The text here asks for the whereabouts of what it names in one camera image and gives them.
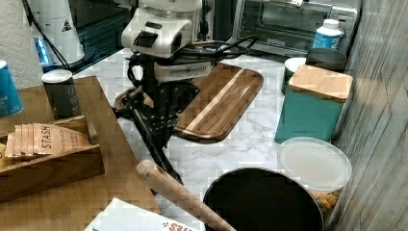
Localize plastic container with white lid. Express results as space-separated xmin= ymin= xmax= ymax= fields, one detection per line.
xmin=277 ymin=137 xmax=352 ymax=212

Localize blue paper cup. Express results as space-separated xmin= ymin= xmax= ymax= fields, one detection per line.
xmin=0 ymin=60 xmax=23 ymax=117

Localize white box with red text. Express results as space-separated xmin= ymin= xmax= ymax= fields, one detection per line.
xmin=84 ymin=197 xmax=198 ymax=231

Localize silver black toaster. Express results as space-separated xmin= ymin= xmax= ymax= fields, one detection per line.
xmin=199 ymin=0 xmax=237 ymax=41

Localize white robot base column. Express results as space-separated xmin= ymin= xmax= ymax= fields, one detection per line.
xmin=28 ymin=0 xmax=85 ymax=66

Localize wooden cutting board tray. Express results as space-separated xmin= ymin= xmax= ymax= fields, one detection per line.
xmin=115 ymin=64 xmax=263 ymax=143

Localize wooden drawer cabinet top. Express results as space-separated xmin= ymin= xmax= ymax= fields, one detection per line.
xmin=0 ymin=76 xmax=160 ymax=231

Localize dark cylindrical can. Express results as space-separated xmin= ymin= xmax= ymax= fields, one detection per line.
xmin=41 ymin=69 xmax=82 ymax=118

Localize silver toaster oven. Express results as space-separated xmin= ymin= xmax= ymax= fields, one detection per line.
xmin=231 ymin=0 xmax=362 ymax=57

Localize white paper towel roll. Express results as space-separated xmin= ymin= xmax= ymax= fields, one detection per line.
xmin=0 ymin=0 xmax=43 ymax=89

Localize black frying pan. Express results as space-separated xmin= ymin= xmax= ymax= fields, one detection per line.
xmin=203 ymin=167 xmax=325 ymax=231

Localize wooden pan handle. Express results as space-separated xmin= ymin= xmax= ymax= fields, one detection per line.
xmin=136 ymin=160 xmax=237 ymax=231

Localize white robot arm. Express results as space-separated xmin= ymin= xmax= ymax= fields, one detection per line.
xmin=121 ymin=0 xmax=212 ymax=181

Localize teal canister with wooden lid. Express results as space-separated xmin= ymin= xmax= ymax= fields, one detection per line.
xmin=274 ymin=64 xmax=353 ymax=143

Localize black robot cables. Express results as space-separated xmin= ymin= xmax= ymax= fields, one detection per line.
xmin=126 ymin=34 xmax=259 ymax=88

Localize green white cup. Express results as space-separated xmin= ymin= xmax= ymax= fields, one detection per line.
xmin=281 ymin=58 xmax=306 ymax=94

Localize white blue plastic bottle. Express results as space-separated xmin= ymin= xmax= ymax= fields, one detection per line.
xmin=312 ymin=19 xmax=343 ymax=50

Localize wooden tea bag organizer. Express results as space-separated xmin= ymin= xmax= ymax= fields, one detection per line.
xmin=0 ymin=115 xmax=105 ymax=202

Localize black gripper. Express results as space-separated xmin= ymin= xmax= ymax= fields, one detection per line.
xmin=115 ymin=58 xmax=213 ymax=183

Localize dark grey round tin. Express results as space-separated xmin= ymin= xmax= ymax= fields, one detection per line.
xmin=306 ymin=48 xmax=346 ymax=72

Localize orange Stash tea packets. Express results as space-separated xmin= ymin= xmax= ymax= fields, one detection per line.
xmin=5 ymin=123 xmax=90 ymax=158

